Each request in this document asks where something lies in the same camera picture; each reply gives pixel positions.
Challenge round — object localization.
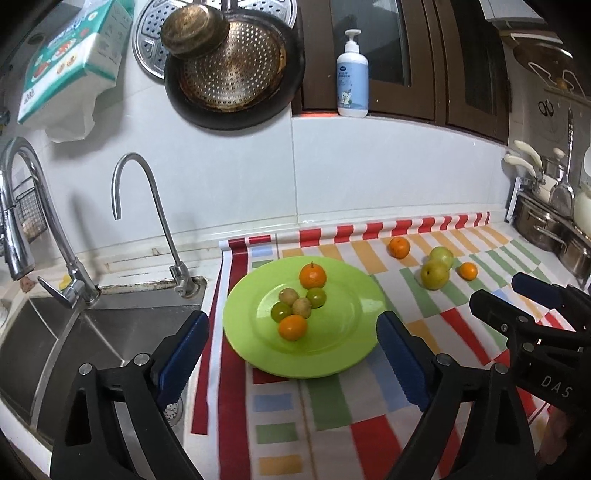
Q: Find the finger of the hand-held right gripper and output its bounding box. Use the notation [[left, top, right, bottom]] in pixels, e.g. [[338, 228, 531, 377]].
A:
[[512, 272, 591, 331], [468, 289, 591, 345]]

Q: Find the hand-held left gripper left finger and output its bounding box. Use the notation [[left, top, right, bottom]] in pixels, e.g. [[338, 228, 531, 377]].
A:
[[50, 309, 211, 480]]

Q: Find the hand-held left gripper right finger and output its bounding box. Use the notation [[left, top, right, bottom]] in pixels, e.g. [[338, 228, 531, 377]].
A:
[[375, 310, 539, 480]]

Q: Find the green plate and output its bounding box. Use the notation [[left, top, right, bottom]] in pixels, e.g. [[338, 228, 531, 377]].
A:
[[222, 256, 386, 379]]

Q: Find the person's right hand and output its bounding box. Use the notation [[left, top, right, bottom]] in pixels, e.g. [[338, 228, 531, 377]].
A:
[[548, 410, 584, 463]]

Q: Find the sink drain strainer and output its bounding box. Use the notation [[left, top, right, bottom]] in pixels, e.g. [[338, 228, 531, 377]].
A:
[[161, 399, 185, 425]]

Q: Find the large steel pot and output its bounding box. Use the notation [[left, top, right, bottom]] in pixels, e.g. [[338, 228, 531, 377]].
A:
[[513, 198, 566, 252]]

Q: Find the green apple front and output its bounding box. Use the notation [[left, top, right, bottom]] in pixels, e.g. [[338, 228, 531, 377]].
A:
[[420, 259, 450, 291]]

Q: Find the green pear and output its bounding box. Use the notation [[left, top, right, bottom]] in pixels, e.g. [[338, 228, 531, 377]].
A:
[[429, 246, 455, 269]]

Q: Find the steel sink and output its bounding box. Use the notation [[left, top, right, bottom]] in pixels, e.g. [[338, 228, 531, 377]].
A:
[[0, 277, 206, 462]]

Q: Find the striped colourful tablecloth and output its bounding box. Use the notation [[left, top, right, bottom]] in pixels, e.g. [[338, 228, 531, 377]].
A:
[[191, 211, 591, 480]]

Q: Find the slim gooseneck faucet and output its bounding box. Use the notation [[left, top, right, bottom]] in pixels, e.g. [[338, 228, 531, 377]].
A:
[[111, 152, 198, 298]]

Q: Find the white plastic board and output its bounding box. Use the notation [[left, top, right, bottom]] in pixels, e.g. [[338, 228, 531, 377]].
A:
[[505, 176, 532, 224]]

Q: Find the metal spatula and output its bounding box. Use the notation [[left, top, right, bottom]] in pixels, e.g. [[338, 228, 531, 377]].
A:
[[551, 108, 578, 219]]

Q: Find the white kettle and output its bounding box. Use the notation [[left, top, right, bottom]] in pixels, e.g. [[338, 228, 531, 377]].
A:
[[573, 187, 591, 232]]

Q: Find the steel pot with lid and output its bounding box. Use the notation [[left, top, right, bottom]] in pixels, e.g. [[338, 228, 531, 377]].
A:
[[540, 148, 568, 185]]

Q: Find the tall chrome kitchen faucet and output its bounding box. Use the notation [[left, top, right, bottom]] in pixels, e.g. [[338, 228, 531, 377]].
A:
[[0, 136, 101, 309]]

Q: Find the brown wooden window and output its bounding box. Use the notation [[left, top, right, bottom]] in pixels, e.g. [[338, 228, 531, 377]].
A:
[[434, 0, 514, 145], [291, 0, 446, 123]]

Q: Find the wooden cutting board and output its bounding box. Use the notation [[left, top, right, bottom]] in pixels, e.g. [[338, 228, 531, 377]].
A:
[[512, 41, 580, 88]]

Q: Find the black frying pan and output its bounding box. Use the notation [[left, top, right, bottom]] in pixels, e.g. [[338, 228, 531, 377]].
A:
[[164, 14, 306, 131]]

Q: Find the white blue pump bottle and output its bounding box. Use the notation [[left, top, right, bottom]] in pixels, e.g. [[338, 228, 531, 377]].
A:
[[336, 28, 370, 118]]

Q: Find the white plastic bag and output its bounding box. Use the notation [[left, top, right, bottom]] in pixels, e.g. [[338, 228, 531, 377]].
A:
[[44, 80, 116, 143]]

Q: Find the brass colander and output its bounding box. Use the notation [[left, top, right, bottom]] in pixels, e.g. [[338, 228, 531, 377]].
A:
[[178, 21, 286, 112]]

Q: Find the silver steamer plate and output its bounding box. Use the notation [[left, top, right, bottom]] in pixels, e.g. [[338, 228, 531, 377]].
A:
[[134, 0, 298, 79]]

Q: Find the small brass pot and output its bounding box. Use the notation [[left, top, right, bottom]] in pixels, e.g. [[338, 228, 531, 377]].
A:
[[161, 2, 230, 59]]

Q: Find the teal tissue pack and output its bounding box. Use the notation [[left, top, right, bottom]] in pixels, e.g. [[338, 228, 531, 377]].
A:
[[17, 0, 134, 125]]

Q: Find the cream-handled saucepan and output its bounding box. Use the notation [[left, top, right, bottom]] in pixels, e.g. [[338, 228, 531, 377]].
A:
[[503, 154, 541, 183], [513, 140, 544, 169]]

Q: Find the white wire hook rack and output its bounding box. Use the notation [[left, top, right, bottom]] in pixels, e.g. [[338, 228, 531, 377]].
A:
[[526, 60, 587, 100]]

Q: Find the black wire basket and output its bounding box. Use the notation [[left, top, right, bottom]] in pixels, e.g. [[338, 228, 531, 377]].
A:
[[11, 185, 49, 241]]

